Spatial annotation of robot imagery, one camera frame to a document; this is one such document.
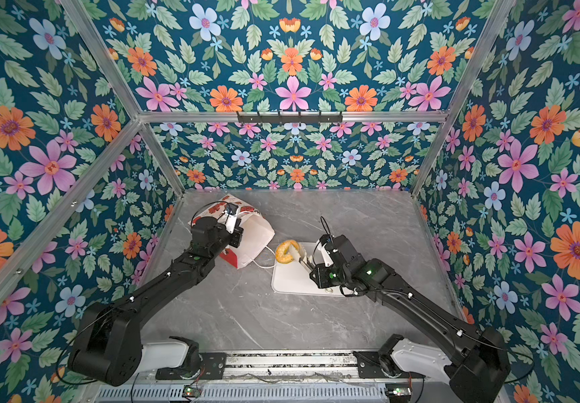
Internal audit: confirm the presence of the white rectangular tray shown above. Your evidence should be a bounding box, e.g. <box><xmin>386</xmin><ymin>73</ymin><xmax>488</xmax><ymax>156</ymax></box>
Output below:
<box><xmin>272</xmin><ymin>241</ymin><xmax>341</xmax><ymax>297</ymax></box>

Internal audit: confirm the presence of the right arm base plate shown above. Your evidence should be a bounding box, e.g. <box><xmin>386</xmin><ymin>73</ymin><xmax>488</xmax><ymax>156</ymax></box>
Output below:
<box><xmin>353</xmin><ymin>350</ymin><xmax>424</xmax><ymax>379</ymax></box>

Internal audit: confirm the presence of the yellow ring bread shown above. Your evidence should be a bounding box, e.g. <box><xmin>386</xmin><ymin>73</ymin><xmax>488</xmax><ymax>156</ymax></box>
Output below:
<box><xmin>275</xmin><ymin>239</ymin><xmax>303</xmax><ymax>265</ymax></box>

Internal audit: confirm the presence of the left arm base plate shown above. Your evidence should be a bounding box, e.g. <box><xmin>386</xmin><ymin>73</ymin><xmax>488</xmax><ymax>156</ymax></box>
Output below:
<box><xmin>155</xmin><ymin>352</ymin><xmax>227</xmax><ymax>381</ymax></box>

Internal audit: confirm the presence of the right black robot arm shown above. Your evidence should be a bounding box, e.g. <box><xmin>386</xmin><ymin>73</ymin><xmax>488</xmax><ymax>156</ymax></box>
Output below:
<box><xmin>277</xmin><ymin>233</ymin><xmax>512</xmax><ymax>402</ymax></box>

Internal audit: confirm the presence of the red white paper bag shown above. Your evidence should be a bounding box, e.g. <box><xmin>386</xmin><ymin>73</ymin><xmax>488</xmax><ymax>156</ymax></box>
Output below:
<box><xmin>189</xmin><ymin>194</ymin><xmax>275</xmax><ymax>270</ymax></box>

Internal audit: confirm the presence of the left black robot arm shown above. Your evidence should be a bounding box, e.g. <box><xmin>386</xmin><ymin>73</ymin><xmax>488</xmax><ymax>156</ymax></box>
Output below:
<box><xmin>67</xmin><ymin>203</ymin><xmax>243</xmax><ymax>386</ymax></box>

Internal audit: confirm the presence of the aluminium front rail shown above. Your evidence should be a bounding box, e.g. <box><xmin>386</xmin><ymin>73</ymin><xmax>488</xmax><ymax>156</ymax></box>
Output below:
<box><xmin>75</xmin><ymin>349</ymin><xmax>459</xmax><ymax>402</ymax></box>

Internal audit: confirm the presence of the black wall hook rail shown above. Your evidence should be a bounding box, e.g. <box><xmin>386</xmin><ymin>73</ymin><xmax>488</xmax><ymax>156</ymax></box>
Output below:
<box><xmin>236</xmin><ymin>112</ymin><xmax>344</xmax><ymax>124</ymax></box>

